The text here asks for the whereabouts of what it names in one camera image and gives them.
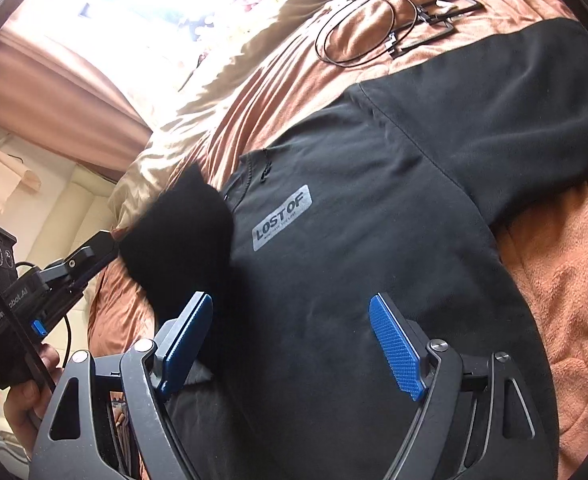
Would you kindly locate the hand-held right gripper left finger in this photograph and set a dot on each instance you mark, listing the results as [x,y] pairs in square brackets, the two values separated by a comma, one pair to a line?
[188,340]

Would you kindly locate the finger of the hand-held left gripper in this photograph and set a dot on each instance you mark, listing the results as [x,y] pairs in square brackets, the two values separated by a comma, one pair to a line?
[86,260]

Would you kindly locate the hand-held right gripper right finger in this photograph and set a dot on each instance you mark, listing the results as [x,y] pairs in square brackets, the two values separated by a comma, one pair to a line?
[394,345]

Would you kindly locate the black sweatshirt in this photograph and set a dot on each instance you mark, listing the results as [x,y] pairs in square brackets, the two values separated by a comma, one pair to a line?
[349,185]

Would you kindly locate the person's left hand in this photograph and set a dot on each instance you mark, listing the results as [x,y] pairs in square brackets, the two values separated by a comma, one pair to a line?
[23,405]

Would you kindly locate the cream padded headboard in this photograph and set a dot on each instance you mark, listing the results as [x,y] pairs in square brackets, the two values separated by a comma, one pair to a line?
[73,200]

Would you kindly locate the brown pink curtain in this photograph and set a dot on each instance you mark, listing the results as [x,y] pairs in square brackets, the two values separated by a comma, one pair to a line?
[63,85]

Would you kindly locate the orange blanket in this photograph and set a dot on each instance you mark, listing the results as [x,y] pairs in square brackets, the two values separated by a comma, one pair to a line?
[564,270]

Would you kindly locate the beige duvet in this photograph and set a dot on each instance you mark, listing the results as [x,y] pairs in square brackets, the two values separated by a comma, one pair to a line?
[233,60]

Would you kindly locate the black metal frame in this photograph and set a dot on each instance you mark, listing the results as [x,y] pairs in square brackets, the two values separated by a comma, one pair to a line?
[426,42]

